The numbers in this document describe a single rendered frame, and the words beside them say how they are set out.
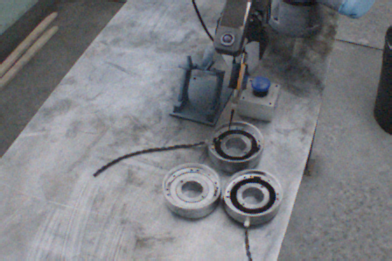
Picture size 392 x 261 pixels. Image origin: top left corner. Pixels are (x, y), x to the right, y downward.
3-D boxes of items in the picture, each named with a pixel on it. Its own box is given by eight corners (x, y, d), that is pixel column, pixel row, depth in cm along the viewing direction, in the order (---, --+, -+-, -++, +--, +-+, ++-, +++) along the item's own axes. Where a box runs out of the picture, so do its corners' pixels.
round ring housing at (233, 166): (269, 141, 101) (269, 127, 98) (254, 180, 93) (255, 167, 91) (218, 130, 103) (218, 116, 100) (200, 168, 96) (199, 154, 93)
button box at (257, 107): (271, 123, 104) (273, 105, 101) (238, 115, 106) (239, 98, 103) (280, 97, 110) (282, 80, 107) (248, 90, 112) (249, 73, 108)
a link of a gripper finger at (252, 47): (270, 62, 99) (268, 24, 93) (262, 81, 95) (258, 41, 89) (255, 60, 100) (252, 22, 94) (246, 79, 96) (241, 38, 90)
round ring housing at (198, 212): (157, 215, 87) (155, 202, 85) (172, 172, 95) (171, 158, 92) (214, 226, 86) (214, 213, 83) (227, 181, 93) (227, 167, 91)
